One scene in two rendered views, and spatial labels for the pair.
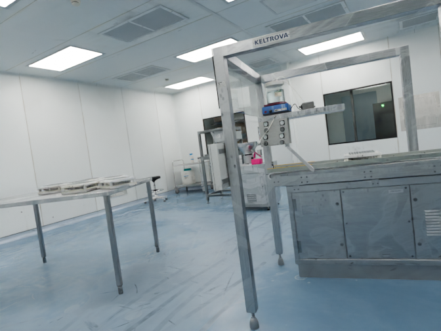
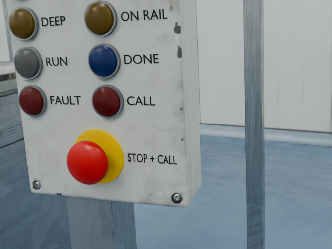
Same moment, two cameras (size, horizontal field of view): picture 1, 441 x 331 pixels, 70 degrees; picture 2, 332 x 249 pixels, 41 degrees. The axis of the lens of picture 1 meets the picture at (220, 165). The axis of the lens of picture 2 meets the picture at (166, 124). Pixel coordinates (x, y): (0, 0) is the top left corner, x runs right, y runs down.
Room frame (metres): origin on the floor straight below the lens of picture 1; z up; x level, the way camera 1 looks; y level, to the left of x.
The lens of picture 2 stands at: (1.74, 0.43, 1.02)
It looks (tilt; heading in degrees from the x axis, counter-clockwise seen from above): 13 degrees down; 270
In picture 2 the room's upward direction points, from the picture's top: 3 degrees counter-clockwise
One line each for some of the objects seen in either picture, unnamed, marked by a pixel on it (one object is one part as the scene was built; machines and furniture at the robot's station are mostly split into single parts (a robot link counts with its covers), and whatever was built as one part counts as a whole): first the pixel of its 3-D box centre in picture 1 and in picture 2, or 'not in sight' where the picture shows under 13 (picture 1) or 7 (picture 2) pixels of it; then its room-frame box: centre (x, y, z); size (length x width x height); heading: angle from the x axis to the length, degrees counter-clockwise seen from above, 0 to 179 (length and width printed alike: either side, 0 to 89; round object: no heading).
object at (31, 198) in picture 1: (63, 193); not in sight; (3.15, 1.61, 0.85); 1.50 x 1.10 x 0.04; 84
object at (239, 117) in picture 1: (225, 135); not in sight; (8.58, -0.23, 1.43); 1.32 x 0.01 x 1.11; 59
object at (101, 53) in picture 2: not in sight; (103, 61); (1.80, 0.04, 0.99); 0.03 x 0.01 x 0.03; 159
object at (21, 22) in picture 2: not in sight; (21, 23); (1.87, 0.01, 1.03); 0.03 x 0.01 x 0.03; 159
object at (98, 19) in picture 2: not in sight; (99, 18); (1.80, 0.04, 1.03); 0.03 x 0.01 x 0.03; 159
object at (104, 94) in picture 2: not in sight; (106, 102); (1.80, 0.04, 0.96); 0.03 x 0.01 x 0.03; 159
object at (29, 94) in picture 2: not in sight; (31, 101); (1.87, 0.01, 0.96); 0.03 x 0.01 x 0.03; 159
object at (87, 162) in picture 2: not in sight; (95, 158); (1.81, 0.03, 0.90); 0.04 x 0.04 x 0.04; 69
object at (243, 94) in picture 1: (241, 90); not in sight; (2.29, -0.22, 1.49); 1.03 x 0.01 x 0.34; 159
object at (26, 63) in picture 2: not in sight; (26, 62); (1.87, 0.01, 0.99); 0.03 x 0.01 x 0.03; 159
